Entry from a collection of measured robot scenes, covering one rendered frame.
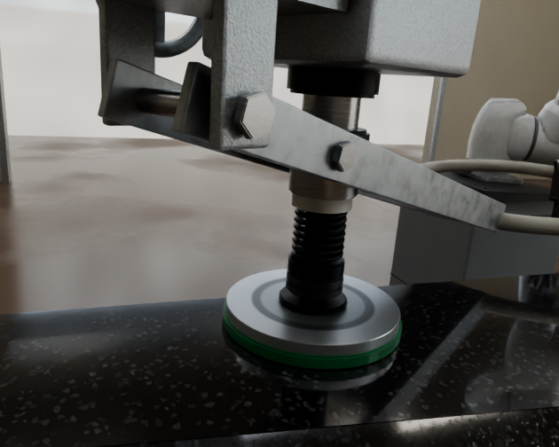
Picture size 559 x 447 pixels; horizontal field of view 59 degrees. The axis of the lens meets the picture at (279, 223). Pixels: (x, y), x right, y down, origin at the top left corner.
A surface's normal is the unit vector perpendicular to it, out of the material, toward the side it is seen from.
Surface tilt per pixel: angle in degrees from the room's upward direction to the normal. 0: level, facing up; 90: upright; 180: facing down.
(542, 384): 0
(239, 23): 90
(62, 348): 0
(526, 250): 90
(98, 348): 0
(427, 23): 90
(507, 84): 90
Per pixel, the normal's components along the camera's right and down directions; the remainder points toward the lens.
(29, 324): 0.07, -0.96
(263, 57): 0.72, 0.24
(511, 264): 0.35, 0.28
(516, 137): -0.13, 0.27
